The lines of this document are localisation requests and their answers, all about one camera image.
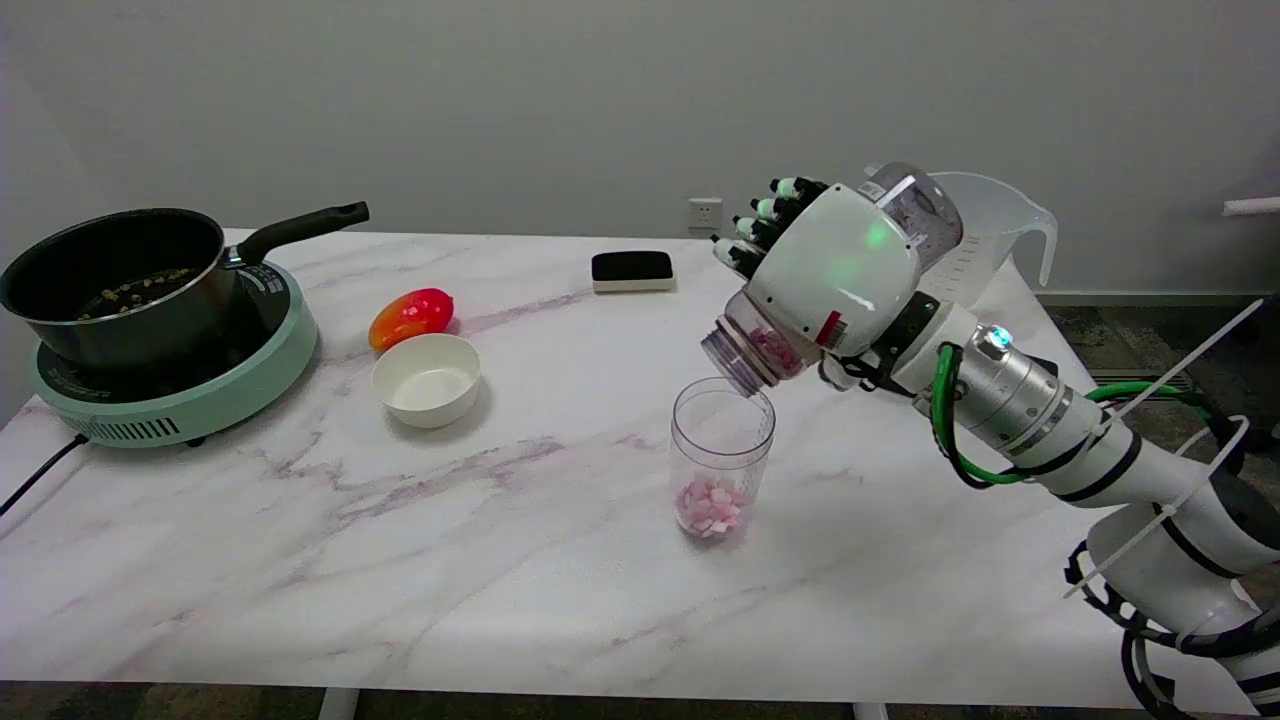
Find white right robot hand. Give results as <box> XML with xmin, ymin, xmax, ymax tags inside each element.
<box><xmin>712</xmin><ymin>177</ymin><xmax>943</xmax><ymax>393</ymax></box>

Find clear plastic candy bottle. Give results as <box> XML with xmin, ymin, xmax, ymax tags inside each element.
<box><xmin>700</xmin><ymin>162</ymin><xmax>964</xmax><ymax>398</ymax></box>

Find translucent plastic measuring jug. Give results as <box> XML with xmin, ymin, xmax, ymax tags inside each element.
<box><xmin>920</xmin><ymin>172</ymin><xmax>1059</xmax><ymax>307</ymax></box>

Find black white board eraser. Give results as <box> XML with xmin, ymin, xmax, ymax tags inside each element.
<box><xmin>591</xmin><ymin>250</ymin><xmax>676</xmax><ymax>294</ymax></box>

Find clear plastic cup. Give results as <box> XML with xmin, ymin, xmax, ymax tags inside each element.
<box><xmin>671</xmin><ymin>377</ymin><xmax>777</xmax><ymax>544</ymax></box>

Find pink white candy cubes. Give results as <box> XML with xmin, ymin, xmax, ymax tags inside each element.
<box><xmin>678</xmin><ymin>478</ymin><xmax>751</xmax><ymax>541</ymax></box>

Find grey floor vent grille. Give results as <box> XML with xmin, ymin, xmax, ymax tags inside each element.
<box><xmin>1088</xmin><ymin>368</ymin><xmax>1201</xmax><ymax>403</ymax></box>

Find white zip tie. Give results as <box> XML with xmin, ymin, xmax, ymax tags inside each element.
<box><xmin>1064</xmin><ymin>416</ymin><xmax>1251</xmax><ymax>599</ymax></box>
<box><xmin>1098</xmin><ymin>298</ymin><xmax>1265</xmax><ymax>433</ymax></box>

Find white round bowl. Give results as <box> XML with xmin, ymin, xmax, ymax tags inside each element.
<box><xmin>372</xmin><ymin>333</ymin><xmax>482</xmax><ymax>430</ymax></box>

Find red orange toy mango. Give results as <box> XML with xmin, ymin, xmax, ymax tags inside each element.
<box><xmin>368</xmin><ymin>288</ymin><xmax>456</xmax><ymax>353</ymax></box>

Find mint green induction cooker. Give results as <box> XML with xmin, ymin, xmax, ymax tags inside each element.
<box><xmin>28</xmin><ymin>258</ymin><xmax>319</xmax><ymax>449</ymax></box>

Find small food bits in saucepan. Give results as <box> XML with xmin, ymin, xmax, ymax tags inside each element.
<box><xmin>80</xmin><ymin>267</ymin><xmax>197</xmax><ymax>321</ymax></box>

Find green robot cable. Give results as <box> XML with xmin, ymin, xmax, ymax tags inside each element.
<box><xmin>930</xmin><ymin>343</ymin><xmax>1217</xmax><ymax>489</ymax></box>

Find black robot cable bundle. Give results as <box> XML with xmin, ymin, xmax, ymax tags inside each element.
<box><xmin>1064</xmin><ymin>540</ymin><xmax>1280</xmax><ymax>720</ymax></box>

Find black saucepan with handle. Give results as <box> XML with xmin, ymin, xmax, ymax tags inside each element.
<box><xmin>0</xmin><ymin>201</ymin><xmax>370</xmax><ymax>373</ymax></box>

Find black cooker power cord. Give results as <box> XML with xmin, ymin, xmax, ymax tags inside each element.
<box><xmin>0</xmin><ymin>433</ymin><xmax>89</xmax><ymax>517</ymax></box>

